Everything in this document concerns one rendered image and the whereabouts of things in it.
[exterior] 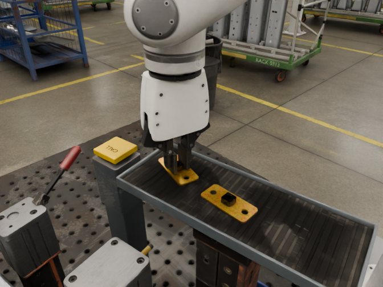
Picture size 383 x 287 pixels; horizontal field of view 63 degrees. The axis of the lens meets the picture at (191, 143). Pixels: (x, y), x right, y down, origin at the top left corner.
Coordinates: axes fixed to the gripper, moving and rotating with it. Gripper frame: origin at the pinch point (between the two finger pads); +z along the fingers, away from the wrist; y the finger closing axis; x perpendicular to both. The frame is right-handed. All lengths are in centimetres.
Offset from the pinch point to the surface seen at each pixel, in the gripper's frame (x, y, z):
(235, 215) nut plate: 13.9, -1.8, 2.2
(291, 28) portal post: -412, -475, 109
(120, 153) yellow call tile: -9.8, 6.8, 2.5
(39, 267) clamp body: -11.2, 26.1, 24.4
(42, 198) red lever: -15.9, 21.7, 11.6
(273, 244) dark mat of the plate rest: 20.3, -3.1, 2.5
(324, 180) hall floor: -68, -159, 118
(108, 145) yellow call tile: -13.7, 8.0, 2.5
